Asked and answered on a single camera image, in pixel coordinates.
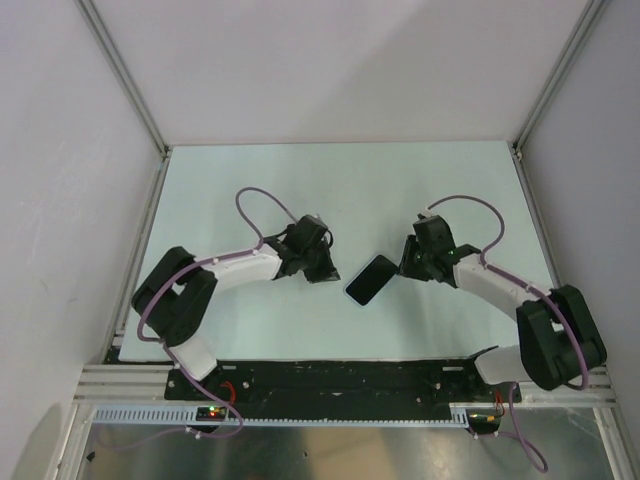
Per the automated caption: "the clear blue phone case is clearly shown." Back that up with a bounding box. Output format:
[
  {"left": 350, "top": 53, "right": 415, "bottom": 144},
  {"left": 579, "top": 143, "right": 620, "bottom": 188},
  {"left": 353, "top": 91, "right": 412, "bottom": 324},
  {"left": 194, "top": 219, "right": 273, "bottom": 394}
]
[{"left": 343, "top": 253, "right": 399, "bottom": 307}]

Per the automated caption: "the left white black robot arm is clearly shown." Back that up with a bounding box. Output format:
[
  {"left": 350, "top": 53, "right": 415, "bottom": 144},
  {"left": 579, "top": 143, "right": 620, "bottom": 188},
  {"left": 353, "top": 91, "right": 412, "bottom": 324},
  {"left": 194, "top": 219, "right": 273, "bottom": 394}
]
[{"left": 131, "top": 215, "right": 340, "bottom": 399}]

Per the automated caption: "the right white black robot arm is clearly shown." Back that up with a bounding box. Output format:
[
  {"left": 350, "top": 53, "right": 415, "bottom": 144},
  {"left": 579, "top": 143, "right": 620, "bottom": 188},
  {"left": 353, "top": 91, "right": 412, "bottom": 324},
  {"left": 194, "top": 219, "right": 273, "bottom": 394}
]
[{"left": 398, "top": 211, "right": 607, "bottom": 401}]

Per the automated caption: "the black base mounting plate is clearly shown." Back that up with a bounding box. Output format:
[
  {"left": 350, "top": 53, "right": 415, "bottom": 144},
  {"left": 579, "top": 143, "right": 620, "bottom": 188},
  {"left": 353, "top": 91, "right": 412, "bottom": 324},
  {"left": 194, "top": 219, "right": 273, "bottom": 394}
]
[{"left": 164, "top": 357, "right": 521, "bottom": 422}]

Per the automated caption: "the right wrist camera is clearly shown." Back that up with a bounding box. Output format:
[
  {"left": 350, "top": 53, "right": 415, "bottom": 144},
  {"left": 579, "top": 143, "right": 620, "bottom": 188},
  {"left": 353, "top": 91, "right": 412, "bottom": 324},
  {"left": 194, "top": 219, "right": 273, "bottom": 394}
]
[{"left": 417, "top": 209, "right": 436, "bottom": 221}]

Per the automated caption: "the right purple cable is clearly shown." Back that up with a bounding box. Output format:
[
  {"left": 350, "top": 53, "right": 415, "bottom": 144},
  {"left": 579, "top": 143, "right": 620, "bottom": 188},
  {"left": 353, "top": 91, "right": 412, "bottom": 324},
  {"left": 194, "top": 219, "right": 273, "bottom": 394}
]
[{"left": 422, "top": 194, "right": 591, "bottom": 474}]

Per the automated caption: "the purple cable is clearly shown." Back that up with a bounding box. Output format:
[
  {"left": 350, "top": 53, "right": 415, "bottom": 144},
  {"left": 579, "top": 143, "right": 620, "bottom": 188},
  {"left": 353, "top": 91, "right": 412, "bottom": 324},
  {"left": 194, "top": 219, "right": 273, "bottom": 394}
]
[
  {"left": 92, "top": 187, "right": 334, "bottom": 454},
  {"left": 422, "top": 194, "right": 591, "bottom": 474}
]

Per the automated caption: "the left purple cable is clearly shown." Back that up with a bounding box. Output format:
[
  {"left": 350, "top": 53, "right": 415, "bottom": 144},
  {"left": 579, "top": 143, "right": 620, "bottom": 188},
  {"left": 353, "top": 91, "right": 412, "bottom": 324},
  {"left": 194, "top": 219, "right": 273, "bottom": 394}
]
[{"left": 92, "top": 187, "right": 334, "bottom": 454}]

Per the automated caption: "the white slotted cable duct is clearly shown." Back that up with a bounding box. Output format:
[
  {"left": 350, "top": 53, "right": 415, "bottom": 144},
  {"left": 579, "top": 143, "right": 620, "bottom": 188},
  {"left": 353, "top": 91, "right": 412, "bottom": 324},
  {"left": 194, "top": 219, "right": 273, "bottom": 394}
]
[{"left": 87, "top": 402, "right": 474, "bottom": 429}]

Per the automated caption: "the aluminium frame rail front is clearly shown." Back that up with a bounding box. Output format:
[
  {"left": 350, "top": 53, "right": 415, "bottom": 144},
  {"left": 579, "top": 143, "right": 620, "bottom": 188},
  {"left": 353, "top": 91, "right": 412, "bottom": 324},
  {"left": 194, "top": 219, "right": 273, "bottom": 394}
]
[{"left": 74, "top": 364, "right": 618, "bottom": 408}]

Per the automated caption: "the left aluminium corner post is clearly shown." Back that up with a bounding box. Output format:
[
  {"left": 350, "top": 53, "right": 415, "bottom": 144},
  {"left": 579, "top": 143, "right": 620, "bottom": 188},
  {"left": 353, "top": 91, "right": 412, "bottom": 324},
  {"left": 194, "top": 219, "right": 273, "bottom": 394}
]
[{"left": 75, "top": 0, "right": 170, "bottom": 159}]

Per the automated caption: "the aluminium corner post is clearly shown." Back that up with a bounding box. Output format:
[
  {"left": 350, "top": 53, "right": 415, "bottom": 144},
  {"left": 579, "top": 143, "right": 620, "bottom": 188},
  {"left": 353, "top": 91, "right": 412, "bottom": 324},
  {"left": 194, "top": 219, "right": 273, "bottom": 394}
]
[
  {"left": 511, "top": 0, "right": 611, "bottom": 159},
  {"left": 75, "top": 0, "right": 170, "bottom": 159}
]

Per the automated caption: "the right aluminium corner post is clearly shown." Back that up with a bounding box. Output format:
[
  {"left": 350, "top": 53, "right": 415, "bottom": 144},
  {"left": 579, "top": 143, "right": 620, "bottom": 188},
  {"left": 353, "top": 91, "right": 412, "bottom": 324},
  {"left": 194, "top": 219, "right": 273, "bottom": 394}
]
[{"left": 511, "top": 0, "right": 611, "bottom": 159}]

